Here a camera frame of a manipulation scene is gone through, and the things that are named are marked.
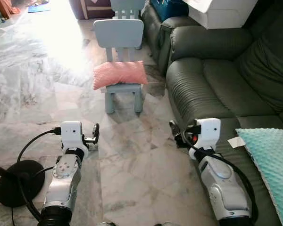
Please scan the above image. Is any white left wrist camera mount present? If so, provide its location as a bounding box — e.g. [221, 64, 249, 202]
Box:
[60, 121, 89, 152]

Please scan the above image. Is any blue suitcase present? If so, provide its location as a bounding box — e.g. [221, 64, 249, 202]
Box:
[151, 0, 189, 22]

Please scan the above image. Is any white drawer box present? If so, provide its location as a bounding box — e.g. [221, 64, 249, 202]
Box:
[182, 0, 262, 30]

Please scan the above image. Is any light blue children's chair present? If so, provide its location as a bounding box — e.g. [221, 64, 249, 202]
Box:
[93, 19, 145, 115]
[111, 0, 147, 50]

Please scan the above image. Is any blue floor mat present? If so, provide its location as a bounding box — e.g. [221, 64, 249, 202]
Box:
[27, 2, 51, 13]

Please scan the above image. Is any black round stand base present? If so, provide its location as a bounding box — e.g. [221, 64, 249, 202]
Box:
[0, 159, 45, 209]

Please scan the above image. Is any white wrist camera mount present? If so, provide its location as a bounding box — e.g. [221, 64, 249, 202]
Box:
[198, 118, 222, 151]
[60, 121, 89, 152]

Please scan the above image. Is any teal dotted pillow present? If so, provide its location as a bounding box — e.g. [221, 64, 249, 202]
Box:
[228, 128, 283, 226]

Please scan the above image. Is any orange cloth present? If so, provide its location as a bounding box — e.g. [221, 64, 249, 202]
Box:
[0, 0, 20, 19]

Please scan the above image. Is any purple sofa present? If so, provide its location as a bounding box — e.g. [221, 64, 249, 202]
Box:
[68, 0, 114, 20]

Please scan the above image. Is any pink dotted pillow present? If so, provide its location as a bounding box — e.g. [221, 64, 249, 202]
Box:
[93, 60, 149, 91]

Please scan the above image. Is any dark green leather sofa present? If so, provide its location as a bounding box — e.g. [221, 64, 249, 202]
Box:
[165, 0, 283, 226]

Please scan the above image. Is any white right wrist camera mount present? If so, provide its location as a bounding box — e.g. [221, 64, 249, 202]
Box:
[198, 118, 222, 151]

